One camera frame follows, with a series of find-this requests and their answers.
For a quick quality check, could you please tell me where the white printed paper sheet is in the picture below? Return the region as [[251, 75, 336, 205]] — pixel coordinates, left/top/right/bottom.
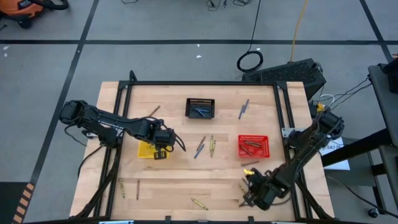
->
[[317, 134, 351, 172]]

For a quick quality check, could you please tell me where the red plastic basket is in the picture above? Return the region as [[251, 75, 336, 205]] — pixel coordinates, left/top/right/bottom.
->
[[238, 134, 271, 159]]

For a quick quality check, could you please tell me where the orange shop vacuum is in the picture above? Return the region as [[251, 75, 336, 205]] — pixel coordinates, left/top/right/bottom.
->
[[0, 0, 70, 29]]

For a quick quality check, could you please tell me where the black coiled cable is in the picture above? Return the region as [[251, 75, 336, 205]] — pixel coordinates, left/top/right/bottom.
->
[[236, 0, 264, 73]]

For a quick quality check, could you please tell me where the yellow cable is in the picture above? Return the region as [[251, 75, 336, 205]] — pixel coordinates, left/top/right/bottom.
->
[[290, 0, 310, 62]]

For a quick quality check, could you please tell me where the black aluminium table frame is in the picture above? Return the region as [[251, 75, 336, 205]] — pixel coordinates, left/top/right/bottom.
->
[[74, 70, 335, 224]]

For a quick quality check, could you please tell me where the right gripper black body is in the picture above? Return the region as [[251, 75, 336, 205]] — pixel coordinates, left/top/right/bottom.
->
[[243, 169, 283, 212]]

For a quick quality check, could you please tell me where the black mat with orange stripes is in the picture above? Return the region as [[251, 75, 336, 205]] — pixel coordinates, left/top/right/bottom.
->
[[0, 181, 35, 224]]

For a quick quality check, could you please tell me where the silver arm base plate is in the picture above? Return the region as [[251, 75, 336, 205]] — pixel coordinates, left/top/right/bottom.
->
[[281, 126, 297, 138]]

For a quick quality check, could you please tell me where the black perforated computer case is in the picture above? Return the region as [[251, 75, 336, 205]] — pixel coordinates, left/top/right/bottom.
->
[[241, 58, 328, 96]]

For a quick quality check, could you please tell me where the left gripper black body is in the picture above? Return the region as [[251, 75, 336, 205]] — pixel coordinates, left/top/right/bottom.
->
[[141, 119, 178, 161]]

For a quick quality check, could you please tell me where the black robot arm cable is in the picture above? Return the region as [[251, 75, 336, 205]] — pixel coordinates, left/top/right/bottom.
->
[[63, 124, 105, 179]]

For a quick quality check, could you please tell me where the grey desk with black legs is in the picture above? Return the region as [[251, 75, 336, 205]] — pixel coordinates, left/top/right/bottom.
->
[[321, 57, 398, 218]]

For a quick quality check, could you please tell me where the black plastic basket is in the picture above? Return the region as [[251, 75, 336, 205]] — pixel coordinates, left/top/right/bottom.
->
[[185, 98, 216, 120]]

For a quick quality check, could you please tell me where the yellow plastic basket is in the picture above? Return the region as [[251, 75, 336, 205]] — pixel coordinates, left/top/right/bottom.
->
[[137, 140, 171, 159]]

